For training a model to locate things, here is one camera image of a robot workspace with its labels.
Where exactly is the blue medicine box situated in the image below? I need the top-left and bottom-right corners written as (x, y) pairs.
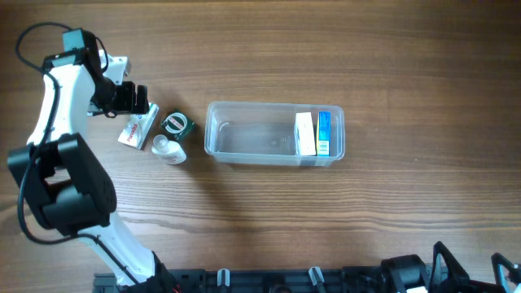
top-left (316, 112), bottom-right (331, 156)

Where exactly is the small white bottle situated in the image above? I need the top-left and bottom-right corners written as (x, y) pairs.
top-left (151, 134), bottom-right (187, 165)

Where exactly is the white medicine box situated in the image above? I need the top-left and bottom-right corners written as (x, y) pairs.
top-left (295, 112), bottom-right (316, 156)

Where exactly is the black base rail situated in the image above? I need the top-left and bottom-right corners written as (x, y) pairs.
top-left (92, 266), bottom-right (387, 293)

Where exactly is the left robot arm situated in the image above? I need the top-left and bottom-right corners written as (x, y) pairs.
top-left (7, 26), bottom-right (175, 292)

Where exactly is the green Zam-Buk box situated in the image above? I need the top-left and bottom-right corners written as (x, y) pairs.
top-left (160, 108), bottom-right (196, 142)

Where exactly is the white Panadol box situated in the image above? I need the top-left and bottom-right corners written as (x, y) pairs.
top-left (118, 103), bottom-right (160, 150)

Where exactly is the clear plastic container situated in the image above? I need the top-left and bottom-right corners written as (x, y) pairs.
top-left (204, 101), bottom-right (346, 167)

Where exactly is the left black cable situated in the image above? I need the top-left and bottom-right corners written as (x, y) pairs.
top-left (14, 21), bottom-right (139, 286)

